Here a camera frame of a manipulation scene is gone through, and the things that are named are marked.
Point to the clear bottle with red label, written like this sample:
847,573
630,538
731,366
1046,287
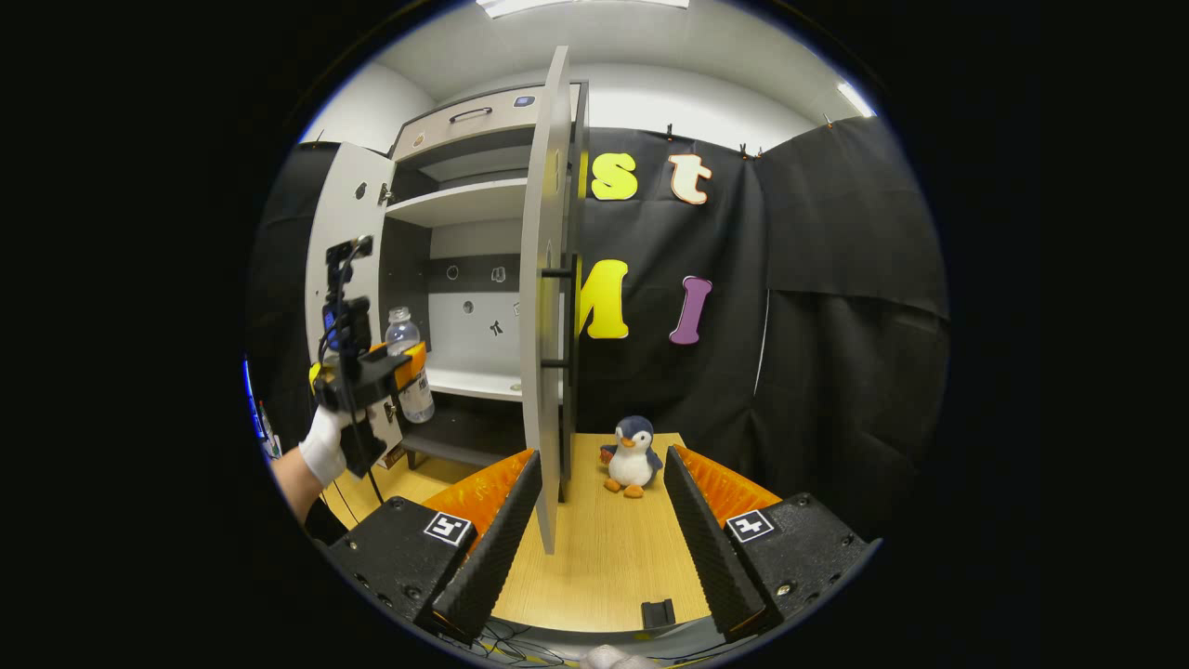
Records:
416,401

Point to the computer monitor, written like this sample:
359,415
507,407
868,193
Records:
251,400

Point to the beige cabinet drawer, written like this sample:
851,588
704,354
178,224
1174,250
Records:
506,116

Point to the beige cabinet door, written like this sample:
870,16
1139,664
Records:
348,214
534,418

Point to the small black block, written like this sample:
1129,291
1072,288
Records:
658,613

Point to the black backdrop cloth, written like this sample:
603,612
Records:
836,325

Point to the narrow ceiling light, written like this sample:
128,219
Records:
855,98

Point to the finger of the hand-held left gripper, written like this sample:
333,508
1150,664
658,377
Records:
415,364

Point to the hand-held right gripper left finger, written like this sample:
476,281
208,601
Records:
497,557

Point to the penguin plush toy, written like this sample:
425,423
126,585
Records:
633,460

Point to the large ceiling light panel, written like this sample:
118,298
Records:
576,6

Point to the beige cabinet with dark frame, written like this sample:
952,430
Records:
464,200

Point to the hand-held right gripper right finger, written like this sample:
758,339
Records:
711,557

